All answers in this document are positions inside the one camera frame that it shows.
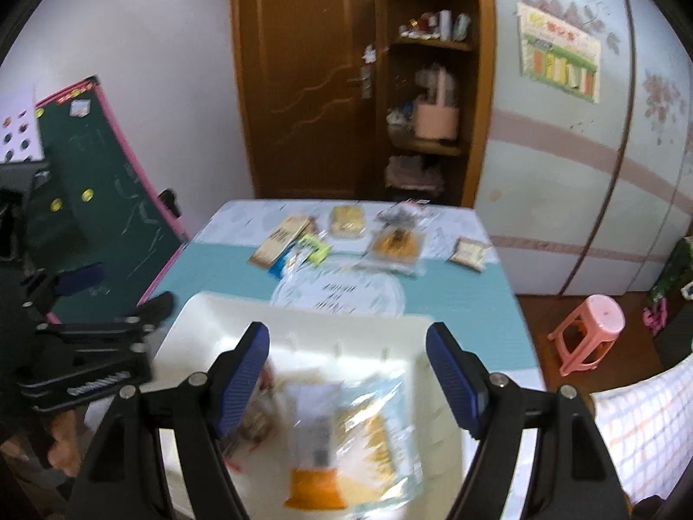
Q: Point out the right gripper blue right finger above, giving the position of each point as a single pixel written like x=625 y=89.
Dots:
x=461 y=376

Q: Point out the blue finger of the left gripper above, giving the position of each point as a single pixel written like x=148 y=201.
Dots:
x=69 y=283
x=151 y=314

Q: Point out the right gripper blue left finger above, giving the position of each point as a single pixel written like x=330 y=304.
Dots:
x=234 y=375

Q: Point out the nut mix clear packet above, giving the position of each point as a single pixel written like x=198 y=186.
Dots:
x=258 y=422

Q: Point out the large clear bag yellow wafers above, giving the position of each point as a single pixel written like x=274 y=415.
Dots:
x=378 y=466

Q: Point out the beige long cracker packet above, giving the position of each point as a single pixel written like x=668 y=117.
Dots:
x=279 y=240

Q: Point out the small beige biscuit packet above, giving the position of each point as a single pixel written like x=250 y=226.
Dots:
x=470 y=254

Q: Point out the orange cracker clear packet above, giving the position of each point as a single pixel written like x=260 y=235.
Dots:
x=396 y=249

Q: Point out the orange white long packet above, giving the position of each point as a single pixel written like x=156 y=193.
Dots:
x=312 y=447

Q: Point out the teal round-print placemat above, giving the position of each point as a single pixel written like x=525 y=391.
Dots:
x=478 y=308

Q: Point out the white plastic tray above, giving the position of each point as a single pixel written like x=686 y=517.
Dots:
x=157 y=453

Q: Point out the blue white small packet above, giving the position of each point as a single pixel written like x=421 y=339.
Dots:
x=290 y=260

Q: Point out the pink plastic stool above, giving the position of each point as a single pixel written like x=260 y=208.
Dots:
x=599 y=320

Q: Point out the green small snack packet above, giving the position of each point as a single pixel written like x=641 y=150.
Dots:
x=313 y=249

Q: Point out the yellow cake in clear wrap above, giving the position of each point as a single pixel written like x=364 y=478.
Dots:
x=347 y=222

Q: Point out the silver crumpled snack wrapper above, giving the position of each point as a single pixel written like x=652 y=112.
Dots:
x=407 y=214

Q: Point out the checked white bedsheet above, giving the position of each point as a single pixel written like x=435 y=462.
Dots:
x=647 y=428

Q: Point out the folded cloth on shelf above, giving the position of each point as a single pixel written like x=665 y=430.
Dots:
x=409 y=173

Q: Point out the pink basket on shelf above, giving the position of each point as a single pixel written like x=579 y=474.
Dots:
x=436 y=111

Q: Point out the brown wooden door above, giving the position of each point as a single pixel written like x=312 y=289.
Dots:
x=306 y=77

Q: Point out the wooden open shelf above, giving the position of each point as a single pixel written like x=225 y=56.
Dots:
x=458 y=35

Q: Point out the green chalkboard pink frame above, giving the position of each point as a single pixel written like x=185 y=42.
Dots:
x=97 y=207

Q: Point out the colourful wall poster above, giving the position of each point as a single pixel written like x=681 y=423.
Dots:
x=558 y=54

